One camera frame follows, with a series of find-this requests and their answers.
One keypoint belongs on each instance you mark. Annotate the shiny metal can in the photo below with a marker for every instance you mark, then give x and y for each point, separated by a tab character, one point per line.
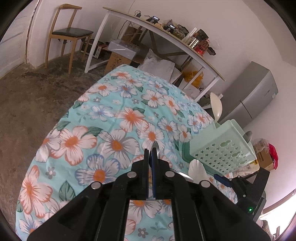
192	42

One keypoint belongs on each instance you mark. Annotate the white pillows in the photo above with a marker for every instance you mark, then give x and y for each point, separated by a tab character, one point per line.
159	67

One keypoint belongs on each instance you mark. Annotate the wooden chair with dark seat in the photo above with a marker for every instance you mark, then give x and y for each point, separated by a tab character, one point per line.
69	32

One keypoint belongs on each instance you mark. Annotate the cardboard box under desk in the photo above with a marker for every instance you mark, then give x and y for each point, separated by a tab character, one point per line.
116	62

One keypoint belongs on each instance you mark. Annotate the mint green utensil holder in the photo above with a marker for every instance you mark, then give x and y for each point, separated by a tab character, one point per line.
222	153

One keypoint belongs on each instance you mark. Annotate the toaster oven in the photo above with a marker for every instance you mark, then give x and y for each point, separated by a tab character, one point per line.
90	48

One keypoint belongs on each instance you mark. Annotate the red oil bottle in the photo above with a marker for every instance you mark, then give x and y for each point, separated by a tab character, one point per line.
201	47

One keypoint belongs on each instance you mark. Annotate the grey refrigerator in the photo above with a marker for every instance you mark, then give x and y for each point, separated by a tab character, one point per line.
252	92

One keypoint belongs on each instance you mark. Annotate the yellow plastic bag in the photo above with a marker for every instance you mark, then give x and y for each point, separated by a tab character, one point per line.
194	77

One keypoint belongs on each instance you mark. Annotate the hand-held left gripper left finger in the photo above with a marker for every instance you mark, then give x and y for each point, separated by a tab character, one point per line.
145	166

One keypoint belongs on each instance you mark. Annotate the black device with screen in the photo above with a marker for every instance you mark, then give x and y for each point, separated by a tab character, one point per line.
153	19
170	27

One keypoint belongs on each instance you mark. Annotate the floral blue blanket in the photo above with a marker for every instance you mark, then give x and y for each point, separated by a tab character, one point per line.
115	111

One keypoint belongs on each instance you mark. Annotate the white desk with wooden top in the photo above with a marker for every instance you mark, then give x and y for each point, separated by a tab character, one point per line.
203	60

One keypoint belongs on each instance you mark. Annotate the glass jar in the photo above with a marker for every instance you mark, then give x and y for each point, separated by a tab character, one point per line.
181	32

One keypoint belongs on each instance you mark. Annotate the white wooden door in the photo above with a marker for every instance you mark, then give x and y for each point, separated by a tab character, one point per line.
13	46

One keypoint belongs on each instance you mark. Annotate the red plastic bag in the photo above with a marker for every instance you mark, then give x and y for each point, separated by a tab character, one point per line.
274	153

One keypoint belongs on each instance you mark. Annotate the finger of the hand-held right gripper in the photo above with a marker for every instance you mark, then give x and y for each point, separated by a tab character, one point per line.
222	179

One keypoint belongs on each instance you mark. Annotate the open cardboard box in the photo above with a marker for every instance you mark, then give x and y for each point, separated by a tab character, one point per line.
263	157

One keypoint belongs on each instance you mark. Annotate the black charger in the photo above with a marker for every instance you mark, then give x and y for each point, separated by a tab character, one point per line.
138	14

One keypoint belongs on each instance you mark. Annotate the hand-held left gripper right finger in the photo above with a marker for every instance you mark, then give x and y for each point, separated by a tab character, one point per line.
152	180

